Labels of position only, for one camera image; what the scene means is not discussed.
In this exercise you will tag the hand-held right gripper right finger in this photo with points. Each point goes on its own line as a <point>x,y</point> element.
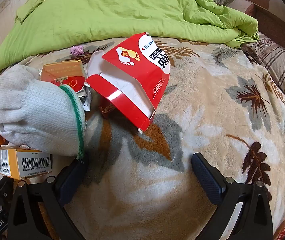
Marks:
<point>205,177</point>

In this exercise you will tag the shiny metal object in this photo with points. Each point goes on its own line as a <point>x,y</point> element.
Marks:
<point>84,100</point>

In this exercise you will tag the red and white open carton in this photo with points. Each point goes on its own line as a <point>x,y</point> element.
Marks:
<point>132,62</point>

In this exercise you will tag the white knit glove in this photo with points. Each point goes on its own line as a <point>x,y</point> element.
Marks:
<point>32,110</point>

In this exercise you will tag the yellow barcode box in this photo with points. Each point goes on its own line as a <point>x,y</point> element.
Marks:
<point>7,160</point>

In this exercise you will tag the striped brown cushion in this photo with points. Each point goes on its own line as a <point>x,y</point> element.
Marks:
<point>277,62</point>

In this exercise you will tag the red and gold carton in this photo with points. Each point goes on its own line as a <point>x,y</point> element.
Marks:
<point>62,75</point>

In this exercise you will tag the leaf print blanket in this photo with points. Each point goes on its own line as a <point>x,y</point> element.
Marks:
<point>207,105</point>

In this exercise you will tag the green quilt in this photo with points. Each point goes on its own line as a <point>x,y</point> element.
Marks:
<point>107,10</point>

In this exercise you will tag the purple paper ball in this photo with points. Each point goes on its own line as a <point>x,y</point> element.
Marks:
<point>77,50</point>

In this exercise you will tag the dark red small box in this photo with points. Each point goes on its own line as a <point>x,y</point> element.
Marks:
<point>106,110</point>

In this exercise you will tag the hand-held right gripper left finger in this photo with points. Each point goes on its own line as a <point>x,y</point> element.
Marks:
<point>68,182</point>

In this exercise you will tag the brown upholstered headboard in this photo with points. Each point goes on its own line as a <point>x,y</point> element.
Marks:
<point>277,25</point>

